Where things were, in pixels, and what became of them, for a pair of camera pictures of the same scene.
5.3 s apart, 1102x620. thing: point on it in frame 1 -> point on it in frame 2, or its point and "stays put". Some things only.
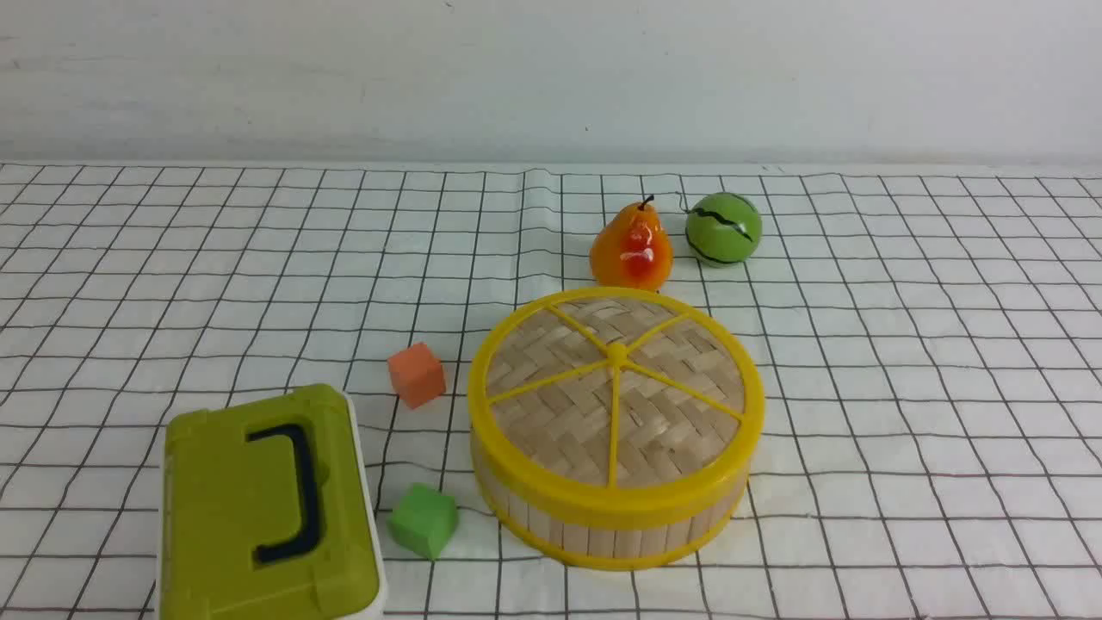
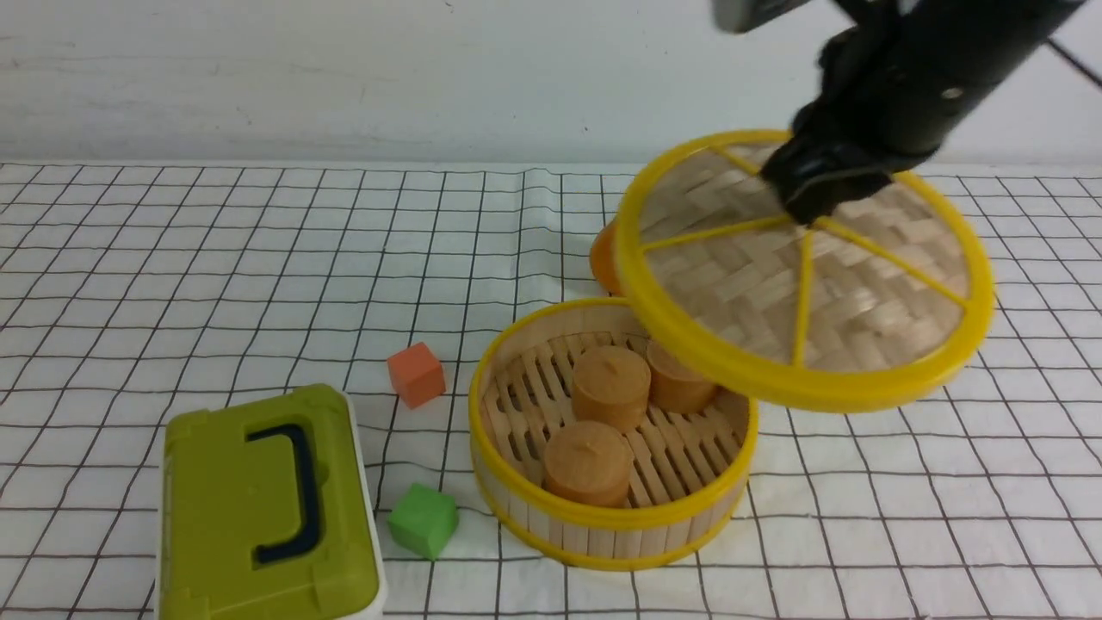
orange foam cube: (417, 375) stays put
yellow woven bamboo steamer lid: (615, 401) -> (876, 303)
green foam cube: (423, 520) stays put
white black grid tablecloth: (927, 337) stays put
